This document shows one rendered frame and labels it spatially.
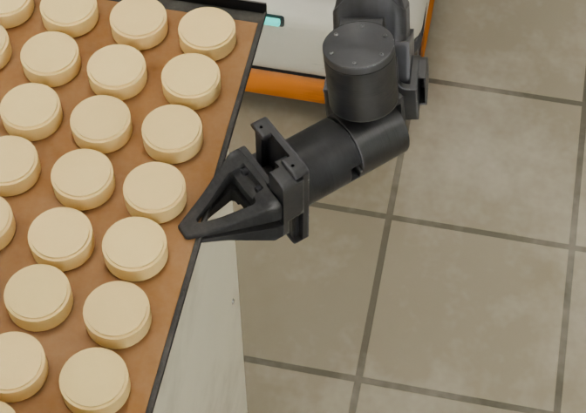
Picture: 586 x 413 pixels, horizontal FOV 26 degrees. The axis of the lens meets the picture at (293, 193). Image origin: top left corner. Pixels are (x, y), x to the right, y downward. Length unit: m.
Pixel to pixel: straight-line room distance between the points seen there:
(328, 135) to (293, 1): 1.00
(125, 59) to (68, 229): 0.17
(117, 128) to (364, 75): 0.21
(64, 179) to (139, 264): 0.10
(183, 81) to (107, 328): 0.24
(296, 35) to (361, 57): 1.05
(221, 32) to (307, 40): 0.93
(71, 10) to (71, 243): 0.24
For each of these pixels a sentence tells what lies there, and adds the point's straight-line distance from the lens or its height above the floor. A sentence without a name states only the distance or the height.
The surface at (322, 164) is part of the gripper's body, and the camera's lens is 1.02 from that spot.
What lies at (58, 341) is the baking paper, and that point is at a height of 0.90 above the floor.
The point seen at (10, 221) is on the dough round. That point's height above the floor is 0.92.
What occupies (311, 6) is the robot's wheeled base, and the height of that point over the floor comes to 0.27.
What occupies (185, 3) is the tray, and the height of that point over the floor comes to 0.90.
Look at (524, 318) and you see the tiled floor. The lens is 2.03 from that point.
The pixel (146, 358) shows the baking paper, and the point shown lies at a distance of 0.96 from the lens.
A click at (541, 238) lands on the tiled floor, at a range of 2.11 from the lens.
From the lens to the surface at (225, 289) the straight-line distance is 1.39.
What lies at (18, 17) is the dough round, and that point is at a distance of 1.16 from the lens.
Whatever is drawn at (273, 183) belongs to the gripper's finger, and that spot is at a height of 0.94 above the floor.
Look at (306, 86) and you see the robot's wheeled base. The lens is 2.12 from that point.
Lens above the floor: 1.75
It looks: 56 degrees down
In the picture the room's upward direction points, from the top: straight up
